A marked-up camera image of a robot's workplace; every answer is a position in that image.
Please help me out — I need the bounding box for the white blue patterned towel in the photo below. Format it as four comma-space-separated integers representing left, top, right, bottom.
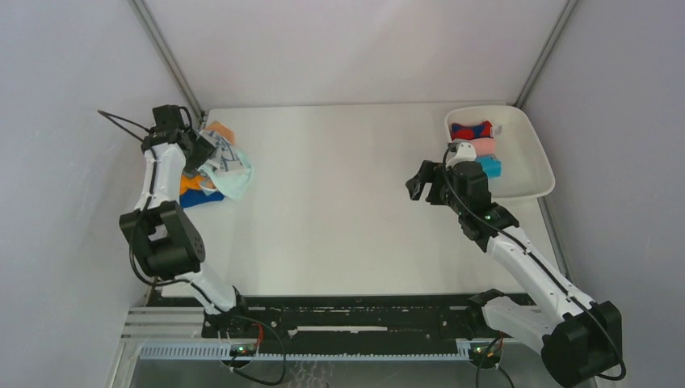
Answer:
200, 126, 242, 173

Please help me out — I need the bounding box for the bright blue towel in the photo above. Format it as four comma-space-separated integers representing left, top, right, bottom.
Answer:
475, 154, 502, 179

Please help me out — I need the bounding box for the mint green towel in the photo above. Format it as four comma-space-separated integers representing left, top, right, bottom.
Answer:
200, 146, 254, 200

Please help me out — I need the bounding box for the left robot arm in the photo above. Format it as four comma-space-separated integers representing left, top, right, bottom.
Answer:
119, 125, 253, 337

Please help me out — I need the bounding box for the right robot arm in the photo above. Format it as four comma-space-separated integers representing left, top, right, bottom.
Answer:
406, 160, 627, 387

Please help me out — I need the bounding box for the orange towel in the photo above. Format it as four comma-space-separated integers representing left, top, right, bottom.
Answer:
179, 120, 229, 195

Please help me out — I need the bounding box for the pink rolled towel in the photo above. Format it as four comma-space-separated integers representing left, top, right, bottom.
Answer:
454, 137, 496, 157

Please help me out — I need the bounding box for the dark blue towel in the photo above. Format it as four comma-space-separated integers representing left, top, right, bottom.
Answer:
179, 189, 225, 209

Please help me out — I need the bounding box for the red blue rolled towel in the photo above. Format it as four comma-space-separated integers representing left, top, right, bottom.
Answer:
448, 120, 494, 141

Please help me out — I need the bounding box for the white plastic tray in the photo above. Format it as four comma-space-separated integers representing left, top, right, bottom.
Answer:
444, 105, 556, 200

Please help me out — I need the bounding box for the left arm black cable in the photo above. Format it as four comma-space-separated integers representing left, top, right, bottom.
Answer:
97, 106, 226, 314

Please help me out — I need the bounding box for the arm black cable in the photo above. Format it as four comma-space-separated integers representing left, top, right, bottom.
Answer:
440, 141, 627, 382
97, 106, 226, 314

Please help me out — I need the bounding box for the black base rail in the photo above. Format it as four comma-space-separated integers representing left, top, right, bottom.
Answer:
201, 293, 498, 356

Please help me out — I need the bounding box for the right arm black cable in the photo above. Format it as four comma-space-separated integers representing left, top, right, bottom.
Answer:
440, 141, 627, 382

